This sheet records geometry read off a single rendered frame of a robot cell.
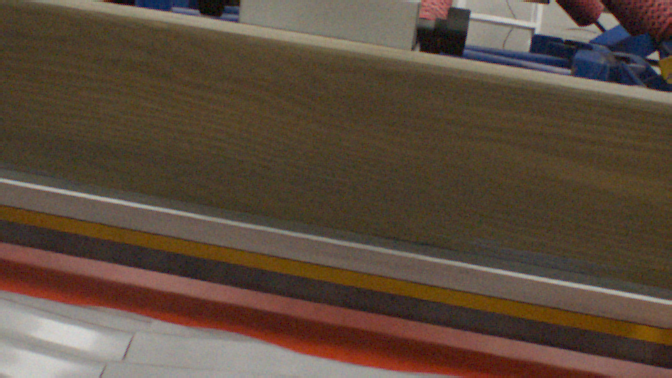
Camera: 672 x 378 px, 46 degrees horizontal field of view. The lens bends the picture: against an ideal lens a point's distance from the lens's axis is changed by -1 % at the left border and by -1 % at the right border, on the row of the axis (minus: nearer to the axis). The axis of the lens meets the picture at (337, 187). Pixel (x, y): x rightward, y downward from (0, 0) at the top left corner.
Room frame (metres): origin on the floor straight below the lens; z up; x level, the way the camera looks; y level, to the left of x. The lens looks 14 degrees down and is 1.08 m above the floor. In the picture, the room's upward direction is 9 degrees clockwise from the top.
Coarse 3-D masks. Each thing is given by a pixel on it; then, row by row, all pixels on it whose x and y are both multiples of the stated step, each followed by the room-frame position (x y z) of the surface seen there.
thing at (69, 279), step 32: (0, 256) 0.30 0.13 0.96; (32, 256) 0.30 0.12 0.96; (64, 256) 0.31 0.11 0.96; (0, 288) 0.27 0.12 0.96; (32, 288) 0.27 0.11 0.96; (64, 288) 0.28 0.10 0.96; (96, 288) 0.28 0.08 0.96; (128, 288) 0.29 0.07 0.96; (160, 288) 0.29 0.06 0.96; (192, 288) 0.29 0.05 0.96
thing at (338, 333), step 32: (224, 288) 0.30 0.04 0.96; (192, 320) 0.27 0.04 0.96; (224, 320) 0.27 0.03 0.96; (256, 320) 0.27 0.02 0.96; (288, 320) 0.28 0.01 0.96; (320, 320) 0.28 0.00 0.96; (352, 320) 0.29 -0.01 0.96; (384, 320) 0.29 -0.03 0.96; (320, 352) 0.26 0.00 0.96; (352, 352) 0.26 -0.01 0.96; (384, 352) 0.26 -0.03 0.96; (416, 352) 0.27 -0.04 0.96; (448, 352) 0.27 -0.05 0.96; (480, 352) 0.28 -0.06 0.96; (512, 352) 0.28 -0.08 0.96; (544, 352) 0.28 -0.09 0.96; (576, 352) 0.29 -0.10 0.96
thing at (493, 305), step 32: (32, 224) 0.29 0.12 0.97; (64, 224) 0.29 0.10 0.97; (96, 224) 0.29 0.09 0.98; (224, 256) 0.29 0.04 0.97; (256, 256) 0.29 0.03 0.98; (384, 288) 0.28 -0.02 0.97; (416, 288) 0.28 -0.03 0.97; (544, 320) 0.28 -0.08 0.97; (576, 320) 0.28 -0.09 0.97; (608, 320) 0.27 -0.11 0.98
